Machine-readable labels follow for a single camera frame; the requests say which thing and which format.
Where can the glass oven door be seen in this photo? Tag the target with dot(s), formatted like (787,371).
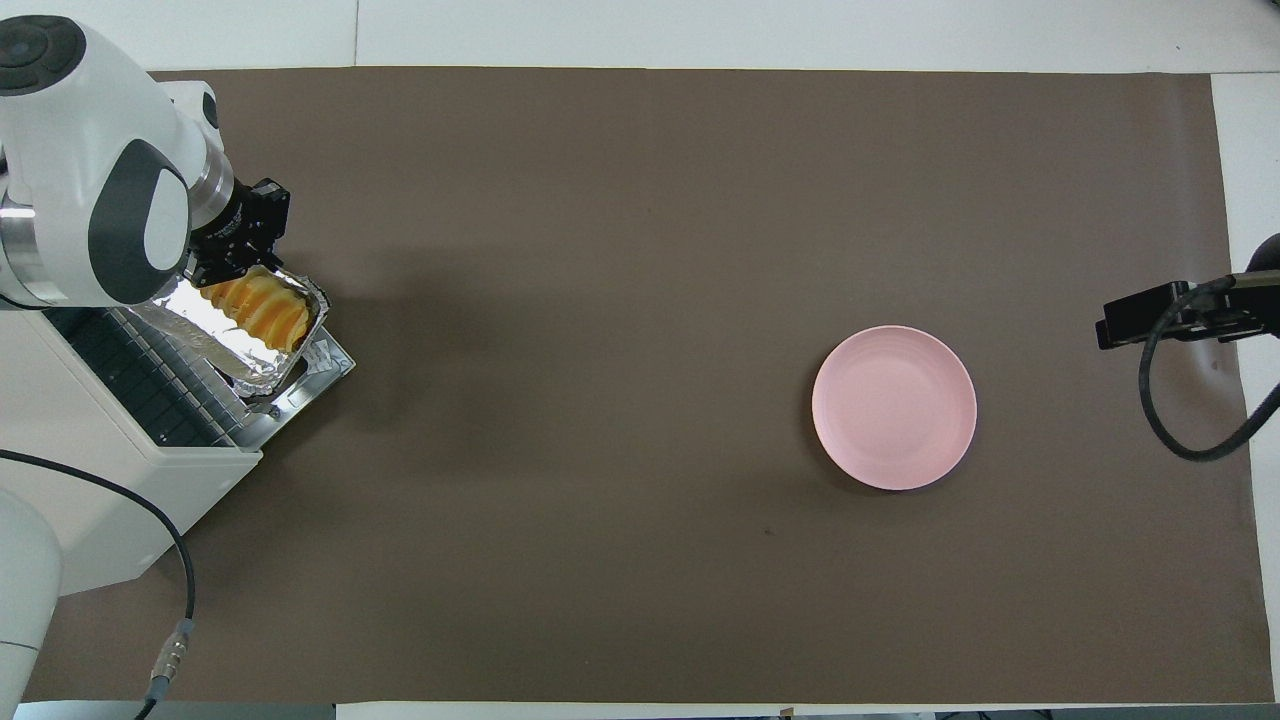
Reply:
(320,365)

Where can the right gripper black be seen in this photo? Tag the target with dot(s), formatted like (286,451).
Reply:
(1228,318)

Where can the aluminium foil tray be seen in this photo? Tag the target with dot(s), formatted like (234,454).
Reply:
(210,325)

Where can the sliced orange bread loaf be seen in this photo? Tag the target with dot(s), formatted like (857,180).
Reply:
(265,315)

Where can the brown paper table mat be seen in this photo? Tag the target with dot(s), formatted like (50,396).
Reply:
(600,400)

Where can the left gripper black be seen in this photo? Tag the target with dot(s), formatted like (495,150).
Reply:
(245,225)

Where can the white toaster oven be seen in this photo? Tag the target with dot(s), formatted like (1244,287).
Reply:
(100,500)

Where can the pink round plate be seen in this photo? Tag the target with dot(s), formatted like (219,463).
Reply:
(895,408)

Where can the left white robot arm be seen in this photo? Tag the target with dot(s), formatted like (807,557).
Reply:
(80,130)

